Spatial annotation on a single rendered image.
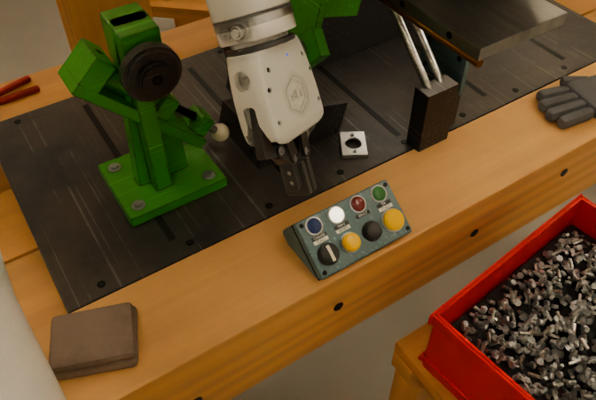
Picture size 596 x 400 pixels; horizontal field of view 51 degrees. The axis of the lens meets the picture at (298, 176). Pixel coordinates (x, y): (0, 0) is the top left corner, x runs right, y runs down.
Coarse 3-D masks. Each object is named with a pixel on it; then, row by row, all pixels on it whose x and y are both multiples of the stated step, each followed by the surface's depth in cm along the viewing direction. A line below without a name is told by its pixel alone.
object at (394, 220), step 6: (390, 210) 83; (396, 210) 83; (384, 216) 83; (390, 216) 83; (396, 216) 83; (402, 216) 83; (384, 222) 83; (390, 222) 83; (396, 222) 83; (402, 222) 83; (390, 228) 83; (396, 228) 83
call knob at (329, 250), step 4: (328, 244) 79; (332, 244) 79; (320, 248) 79; (324, 248) 79; (328, 248) 79; (332, 248) 79; (336, 248) 79; (320, 252) 79; (324, 252) 79; (328, 252) 79; (332, 252) 79; (336, 252) 79; (320, 256) 79; (324, 256) 79; (328, 256) 79; (332, 256) 79; (336, 256) 79; (324, 260) 79; (328, 260) 79; (332, 260) 79; (336, 260) 79
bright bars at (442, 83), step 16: (400, 16) 91; (400, 32) 91; (416, 32) 92; (416, 64) 91; (432, 64) 92; (432, 80) 93; (448, 80) 93; (416, 96) 92; (432, 96) 90; (448, 96) 92; (416, 112) 94; (432, 112) 93; (448, 112) 95; (416, 128) 95; (432, 128) 95; (448, 128) 98; (416, 144) 97; (432, 144) 98
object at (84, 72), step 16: (80, 48) 75; (96, 48) 75; (64, 64) 76; (80, 64) 74; (96, 64) 72; (112, 64) 74; (64, 80) 75; (80, 80) 73; (96, 80) 74; (112, 80) 76; (80, 96) 74; (96, 96) 75; (112, 96) 77; (128, 96) 79; (128, 112) 79; (160, 112) 83; (176, 112) 86; (192, 112) 88; (176, 128) 85; (192, 128) 89; (208, 128) 90; (192, 144) 89
